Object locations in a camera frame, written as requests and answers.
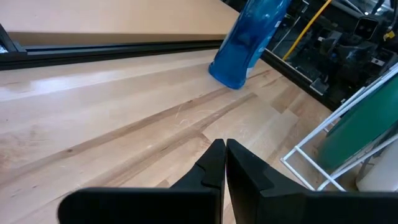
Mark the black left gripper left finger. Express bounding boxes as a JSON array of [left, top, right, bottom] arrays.
[[57, 138, 226, 224]]

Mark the beige desk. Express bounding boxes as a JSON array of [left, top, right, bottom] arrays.
[[0, 0, 240, 47]]

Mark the white wire dish rack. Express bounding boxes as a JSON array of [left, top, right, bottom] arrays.
[[279, 63, 398, 192]]

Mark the white plate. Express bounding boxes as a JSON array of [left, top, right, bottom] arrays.
[[356, 146, 398, 192]]

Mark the dark green plate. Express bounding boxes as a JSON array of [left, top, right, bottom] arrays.
[[317, 82, 398, 170]]

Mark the black aluminium table frame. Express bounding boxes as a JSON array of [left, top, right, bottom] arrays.
[[0, 23, 343, 111]]

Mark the yellow cable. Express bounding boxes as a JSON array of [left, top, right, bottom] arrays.
[[282, 0, 333, 62]]

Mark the blue dish soap bottle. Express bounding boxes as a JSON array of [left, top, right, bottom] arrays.
[[208, 0, 293, 90]]

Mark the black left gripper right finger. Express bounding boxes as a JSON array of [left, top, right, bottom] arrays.
[[226, 138, 398, 224]]

